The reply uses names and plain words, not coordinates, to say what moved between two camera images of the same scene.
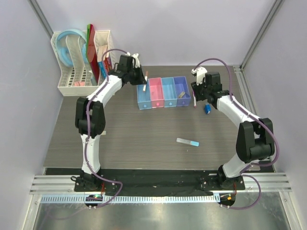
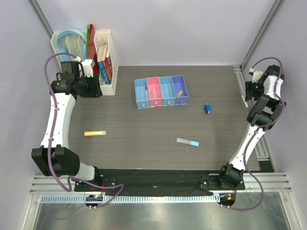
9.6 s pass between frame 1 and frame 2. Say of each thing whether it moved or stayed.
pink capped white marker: moved
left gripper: moved
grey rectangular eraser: moved
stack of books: stayed
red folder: stayed
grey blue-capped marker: stayed
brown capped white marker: moved
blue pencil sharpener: stayed
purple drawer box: moved
